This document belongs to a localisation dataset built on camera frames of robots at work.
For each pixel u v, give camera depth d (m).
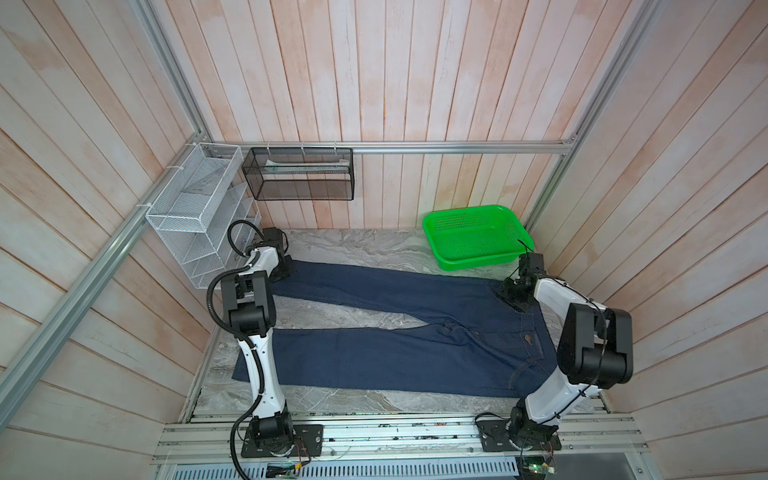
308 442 0.73
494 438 0.73
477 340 0.88
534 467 0.71
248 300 0.63
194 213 0.74
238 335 0.60
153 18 0.68
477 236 1.19
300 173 1.04
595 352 0.48
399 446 0.73
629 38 0.73
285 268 0.95
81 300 0.53
